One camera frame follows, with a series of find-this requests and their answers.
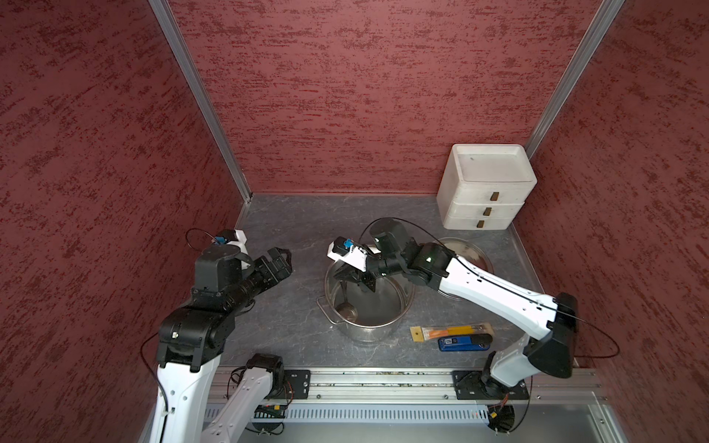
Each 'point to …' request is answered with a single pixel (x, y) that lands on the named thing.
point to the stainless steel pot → (381, 312)
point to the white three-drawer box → (484, 186)
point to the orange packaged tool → (420, 333)
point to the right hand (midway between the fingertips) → (338, 278)
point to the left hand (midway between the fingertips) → (275, 267)
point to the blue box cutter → (465, 342)
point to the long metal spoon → (346, 309)
